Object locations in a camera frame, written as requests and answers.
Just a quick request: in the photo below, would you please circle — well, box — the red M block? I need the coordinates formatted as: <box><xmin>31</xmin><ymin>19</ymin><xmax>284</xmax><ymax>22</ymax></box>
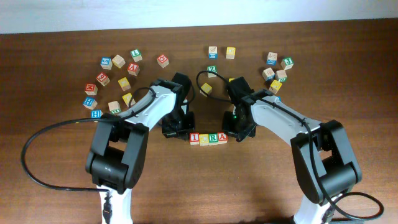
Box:
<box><xmin>85</xmin><ymin>83</ymin><xmax>98</xmax><ymax>96</ymax></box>

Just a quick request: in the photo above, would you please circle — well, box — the wooden block blue corner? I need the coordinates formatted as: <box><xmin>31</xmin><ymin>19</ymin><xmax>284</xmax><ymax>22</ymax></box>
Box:
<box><xmin>262</xmin><ymin>68</ymin><xmax>275</xmax><ymax>82</ymax></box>

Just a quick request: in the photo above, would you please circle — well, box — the blue H block upper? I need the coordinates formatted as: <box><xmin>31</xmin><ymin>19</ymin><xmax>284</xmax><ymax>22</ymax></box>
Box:
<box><xmin>83</xmin><ymin>97</ymin><xmax>98</xmax><ymax>110</ymax></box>

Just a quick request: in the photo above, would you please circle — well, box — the green L block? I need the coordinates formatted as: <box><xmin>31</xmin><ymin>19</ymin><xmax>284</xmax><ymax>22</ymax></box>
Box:
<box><xmin>131</xmin><ymin>49</ymin><xmax>142</xmax><ymax>62</ymax></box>

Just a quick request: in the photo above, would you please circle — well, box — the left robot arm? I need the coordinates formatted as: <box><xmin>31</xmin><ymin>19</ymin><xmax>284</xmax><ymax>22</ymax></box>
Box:
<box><xmin>85</xmin><ymin>73</ymin><xmax>195</xmax><ymax>223</ymax></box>

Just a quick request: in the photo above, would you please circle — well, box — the red I block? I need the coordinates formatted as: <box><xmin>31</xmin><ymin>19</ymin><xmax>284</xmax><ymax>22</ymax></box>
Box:
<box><xmin>189</xmin><ymin>133</ymin><xmax>200</xmax><ymax>145</ymax></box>

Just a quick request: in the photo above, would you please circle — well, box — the red round symbol block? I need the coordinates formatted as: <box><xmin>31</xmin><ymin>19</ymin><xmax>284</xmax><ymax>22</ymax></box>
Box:
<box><xmin>157</xmin><ymin>54</ymin><xmax>169</xmax><ymax>68</ymax></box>

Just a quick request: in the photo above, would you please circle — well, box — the wooden block blue side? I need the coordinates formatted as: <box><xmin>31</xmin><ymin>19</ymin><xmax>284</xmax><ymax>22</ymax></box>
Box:
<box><xmin>208</xmin><ymin>46</ymin><xmax>218</xmax><ymax>59</ymax></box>

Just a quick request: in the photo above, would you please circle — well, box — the yellow C block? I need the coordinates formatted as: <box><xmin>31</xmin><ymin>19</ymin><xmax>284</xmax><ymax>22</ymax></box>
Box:
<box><xmin>199</xmin><ymin>134</ymin><xmax>210</xmax><ymax>146</ymax></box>

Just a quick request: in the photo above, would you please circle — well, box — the wooden block green R side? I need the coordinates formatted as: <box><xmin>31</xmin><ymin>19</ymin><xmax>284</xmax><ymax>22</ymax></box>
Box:
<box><xmin>275</xmin><ymin>70</ymin><xmax>287</xmax><ymax>82</ymax></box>

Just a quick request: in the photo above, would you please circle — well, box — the yellow block left upper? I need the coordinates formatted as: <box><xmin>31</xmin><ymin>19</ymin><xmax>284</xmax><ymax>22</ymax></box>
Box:
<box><xmin>118</xmin><ymin>77</ymin><xmax>131</xmax><ymax>91</ymax></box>

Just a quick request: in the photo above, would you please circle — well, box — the blue 5 block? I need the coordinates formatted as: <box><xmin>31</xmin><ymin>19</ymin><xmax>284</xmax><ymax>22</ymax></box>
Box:
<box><xmin>100</xmin><ymin>57</ymin><xmax>113</xmax><ymax>70</ymax></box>

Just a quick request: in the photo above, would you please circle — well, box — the red a block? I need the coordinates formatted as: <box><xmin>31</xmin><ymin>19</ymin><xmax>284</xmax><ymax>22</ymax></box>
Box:
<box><xmin>217</xmin><ymin>132</ymin><xmax>228</xmax><ymax>144</ymax></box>
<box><xmin>127</xmin><ymin>63</ymin><xmax>140</xmax><ymax>76</ymax></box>

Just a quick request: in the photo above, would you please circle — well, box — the green J block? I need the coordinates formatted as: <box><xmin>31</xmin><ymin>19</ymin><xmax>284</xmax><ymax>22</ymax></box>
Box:
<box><xmin>280</xmin><ymin>57</ymin><xmax>294</xmax><ymax>70</ymax></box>

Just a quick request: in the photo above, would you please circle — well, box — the blue H block lower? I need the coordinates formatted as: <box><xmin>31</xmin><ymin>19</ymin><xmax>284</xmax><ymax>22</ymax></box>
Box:
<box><xmin>91</xmin><ymin>110</ymin><xmax>103</xmax><ymax>119</ymax></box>

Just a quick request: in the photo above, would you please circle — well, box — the wooden block blue X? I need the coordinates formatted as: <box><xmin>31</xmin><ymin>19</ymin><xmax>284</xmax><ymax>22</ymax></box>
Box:
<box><xmin>266</xmin><ymin>52</ymin><xmax>277</xmax><ymax>65</ymax></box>

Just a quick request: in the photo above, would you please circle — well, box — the red 9 block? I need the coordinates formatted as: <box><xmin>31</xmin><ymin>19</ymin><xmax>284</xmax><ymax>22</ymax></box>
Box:
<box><xmin>96</xmin><ymin>72</ymin><xmax>110</xmax><ymax>86</ymax></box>

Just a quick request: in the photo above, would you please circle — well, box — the yellow tilted block right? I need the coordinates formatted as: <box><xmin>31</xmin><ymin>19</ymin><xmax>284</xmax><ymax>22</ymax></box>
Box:
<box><xmin>269</xmin><ymin>80</ymin><xmax>282</xmax><ymax>95</ymax></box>

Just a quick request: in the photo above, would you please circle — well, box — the green Z block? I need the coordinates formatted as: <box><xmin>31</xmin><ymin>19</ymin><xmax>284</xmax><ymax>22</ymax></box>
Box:
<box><xmin>207</xmin><ymin>65</ymin><xmax>217</xmax><ymax>78</ymax></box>

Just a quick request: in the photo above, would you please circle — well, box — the yellow block centre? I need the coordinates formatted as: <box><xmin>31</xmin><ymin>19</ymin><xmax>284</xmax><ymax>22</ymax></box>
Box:
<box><xmin>200</xmin><ymin>83</ymin><xmax>212</xmax><ymax>97</ymax></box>

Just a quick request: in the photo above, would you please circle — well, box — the yellow block left lower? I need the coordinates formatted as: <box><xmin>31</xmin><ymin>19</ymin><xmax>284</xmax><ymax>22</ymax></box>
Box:
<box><xmin>122</xmin><ymin>93</ymin><xmax>136</xmax><ymax>108</ymax></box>

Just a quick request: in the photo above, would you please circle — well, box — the plain wooden block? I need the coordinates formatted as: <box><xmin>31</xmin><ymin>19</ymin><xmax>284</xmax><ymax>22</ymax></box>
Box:
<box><xmin>112</xmin><ymin>55</ymin><xmax>126</xmax><ymax>68</ymax></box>

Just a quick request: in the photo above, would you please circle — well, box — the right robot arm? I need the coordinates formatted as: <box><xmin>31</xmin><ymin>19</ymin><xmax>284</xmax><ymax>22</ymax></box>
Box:
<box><xmin>223</xmin><ymin>77</ymin><xmax>362</xmax><ymax>223</ymax></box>

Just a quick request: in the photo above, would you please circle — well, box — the blue h block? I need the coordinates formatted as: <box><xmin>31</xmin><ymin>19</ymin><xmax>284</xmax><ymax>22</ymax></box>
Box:
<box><xmin>83</xmin><ymin>97</ymin><xmax>98</xmax><ymax>110</ymax></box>
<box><xmin>91</xmin><ymin>110</ymin><xmax>103</xmax><ymax>119</ymax></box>

